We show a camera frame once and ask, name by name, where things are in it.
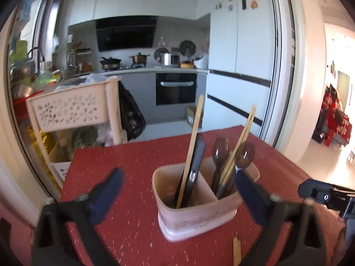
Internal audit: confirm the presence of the steel pot on stove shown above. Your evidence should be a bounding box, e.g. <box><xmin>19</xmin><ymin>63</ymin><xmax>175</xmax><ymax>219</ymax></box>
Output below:
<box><xmin>130</xmin><ymin>52</ymin><xmax>150</xmax><ymax>68</ymax></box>

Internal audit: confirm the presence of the person right hand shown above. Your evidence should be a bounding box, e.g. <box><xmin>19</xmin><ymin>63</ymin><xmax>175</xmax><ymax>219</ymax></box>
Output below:
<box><xmin>331</xmin><ymin>218</ymin><xmax>355</xmax><ymax>266</ymax></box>

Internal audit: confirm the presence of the silver rice cooker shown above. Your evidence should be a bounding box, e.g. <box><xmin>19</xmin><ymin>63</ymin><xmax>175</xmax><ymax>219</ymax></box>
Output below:
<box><xmin>160</xmin><ymin>53</ymin><xmax>180</xmax><ymax>68</ymax></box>

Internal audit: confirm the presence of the black range hood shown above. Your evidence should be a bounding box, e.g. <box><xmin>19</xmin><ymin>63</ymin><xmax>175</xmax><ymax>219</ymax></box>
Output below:
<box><xmin>96</xmin><ymin>16</ymin><xmax>158</xmax><ymax>52</ymax></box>

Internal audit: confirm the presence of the black wok on stove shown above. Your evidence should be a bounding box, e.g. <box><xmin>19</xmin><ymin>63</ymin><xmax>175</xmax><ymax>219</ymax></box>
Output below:
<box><xmin>100</xmin><ymin>57</ymin><xmax>121</xmax><ymax>71</ymax></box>

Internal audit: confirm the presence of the plain bamboo chopstick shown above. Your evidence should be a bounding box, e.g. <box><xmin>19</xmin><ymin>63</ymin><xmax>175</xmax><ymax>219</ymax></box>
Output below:
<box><xmin>233</xmin><ymin>237</ymin><xmax>242</xmax><ymax>266</ymax></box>

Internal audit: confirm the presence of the black plastic bag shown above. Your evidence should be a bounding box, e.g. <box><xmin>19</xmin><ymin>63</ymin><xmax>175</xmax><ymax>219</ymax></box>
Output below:
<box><xmin>118</xmin><ymin>81</ymin><xmax>146</xmax><ymax>141</ymax></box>

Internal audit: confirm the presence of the kitchen sink faucet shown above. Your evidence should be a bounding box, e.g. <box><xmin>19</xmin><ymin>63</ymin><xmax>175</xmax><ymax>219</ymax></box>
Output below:
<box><xmin>26</xmin><ymin>47</ymin><xmax>46</xmax><ymax>64</ymax></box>

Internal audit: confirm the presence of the pink plastic utensil holder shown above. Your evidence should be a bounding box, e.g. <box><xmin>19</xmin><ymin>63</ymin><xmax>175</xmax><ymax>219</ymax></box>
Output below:
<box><xmin>152</xmin><ymin>157</ymin><xmax>243</xmax><ymax>242</ymax></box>

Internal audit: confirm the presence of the small dark translucent spoon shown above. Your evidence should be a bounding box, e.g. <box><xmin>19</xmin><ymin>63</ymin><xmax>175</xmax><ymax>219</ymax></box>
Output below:
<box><xmin>211</xmin><ymin>136</ymin><xmax>230</xmax><ymax>195</ymax></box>

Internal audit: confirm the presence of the white refrigerator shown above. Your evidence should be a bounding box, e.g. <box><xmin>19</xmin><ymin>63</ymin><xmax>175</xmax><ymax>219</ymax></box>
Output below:
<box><xmin>202</xmin><ymin>0</ymin><xmax>276</xmax><ymax>136</ymax></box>

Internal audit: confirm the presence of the built-in black oven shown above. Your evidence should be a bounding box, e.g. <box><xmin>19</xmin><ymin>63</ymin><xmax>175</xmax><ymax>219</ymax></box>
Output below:
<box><xmin>156</xmin><ymin>73</ymin><xmax>197</xmax><ymax>106</ymax></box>

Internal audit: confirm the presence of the cardboard box on floor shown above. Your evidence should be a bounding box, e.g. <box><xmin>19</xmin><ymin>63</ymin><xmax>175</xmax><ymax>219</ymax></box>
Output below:
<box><xmin>186</xmin><ymin>106</ymin><xmax>203</xmax><ymax>129</ymax></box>

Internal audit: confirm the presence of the red decorated items pile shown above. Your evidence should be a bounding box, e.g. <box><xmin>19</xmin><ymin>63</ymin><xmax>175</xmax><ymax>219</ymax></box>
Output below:
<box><xmin>312</xmin><ymin>84</ymin><xmax>352</xmax><ymax>146</ymax></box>

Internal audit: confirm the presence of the large dark translucent spoon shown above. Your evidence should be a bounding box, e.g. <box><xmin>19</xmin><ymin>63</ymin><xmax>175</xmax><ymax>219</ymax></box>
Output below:
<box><xmin>221</xmin><ymin>141</ymin><xmax>255</xmax><ymax>198</ymax></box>

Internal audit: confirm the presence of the bamboo chopstick yellow patterned end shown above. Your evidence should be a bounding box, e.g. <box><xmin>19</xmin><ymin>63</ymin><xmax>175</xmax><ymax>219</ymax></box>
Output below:
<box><xmin>176</xmin><ymin>95</ymin><xmax>205</xmax><ymax>209</ymax></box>

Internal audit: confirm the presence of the bamboo chopstick teal patterned end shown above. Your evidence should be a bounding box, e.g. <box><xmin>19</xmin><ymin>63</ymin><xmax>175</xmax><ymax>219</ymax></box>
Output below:
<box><xmin>216</xmin><ymin>105</ymin><xmax>257</xmax><ymax>199</ymax></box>

